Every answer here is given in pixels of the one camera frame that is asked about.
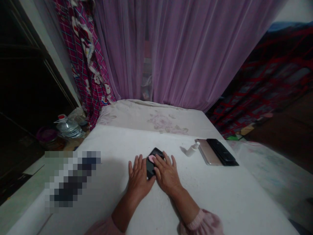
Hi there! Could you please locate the person's left hand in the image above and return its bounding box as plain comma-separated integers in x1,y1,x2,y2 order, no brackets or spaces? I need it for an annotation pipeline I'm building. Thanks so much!
128,154,157,196

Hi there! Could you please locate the person's right hand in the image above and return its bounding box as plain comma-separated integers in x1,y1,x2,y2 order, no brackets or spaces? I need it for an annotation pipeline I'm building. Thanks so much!
154,151,184,196

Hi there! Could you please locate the small white spray bottle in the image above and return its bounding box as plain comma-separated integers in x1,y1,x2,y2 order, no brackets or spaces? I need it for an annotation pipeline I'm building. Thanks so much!
180,142,201,157

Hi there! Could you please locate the gold smartphone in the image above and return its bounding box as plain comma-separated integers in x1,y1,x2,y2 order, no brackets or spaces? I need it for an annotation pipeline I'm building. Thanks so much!
194,138,222,166

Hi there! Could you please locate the white floral table cloth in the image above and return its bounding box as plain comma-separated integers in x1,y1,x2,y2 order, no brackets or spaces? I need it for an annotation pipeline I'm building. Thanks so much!
4,99,300,235

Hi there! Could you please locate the long black smartphone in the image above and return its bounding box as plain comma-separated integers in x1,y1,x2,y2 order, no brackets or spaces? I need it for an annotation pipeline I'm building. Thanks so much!
206,138,240,167

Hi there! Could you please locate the large clear water bottle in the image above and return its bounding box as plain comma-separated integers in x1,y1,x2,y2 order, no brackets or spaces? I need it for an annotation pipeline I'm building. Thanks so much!
54,114,84,140

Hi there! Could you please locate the jar with purple lid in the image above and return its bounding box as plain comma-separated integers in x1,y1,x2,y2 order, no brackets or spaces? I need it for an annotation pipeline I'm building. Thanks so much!
36,126,67,150

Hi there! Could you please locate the purple curtain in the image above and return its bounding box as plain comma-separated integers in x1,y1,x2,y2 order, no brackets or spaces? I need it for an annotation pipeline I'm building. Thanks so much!
94,0,282,115

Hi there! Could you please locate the magenta patterned curtain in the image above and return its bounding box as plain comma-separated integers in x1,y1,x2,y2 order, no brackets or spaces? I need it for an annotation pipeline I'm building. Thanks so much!
52,0,117,132

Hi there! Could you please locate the red and dark plaid cloth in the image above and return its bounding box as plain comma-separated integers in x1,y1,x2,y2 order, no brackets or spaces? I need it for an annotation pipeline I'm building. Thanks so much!
206,21,313,140

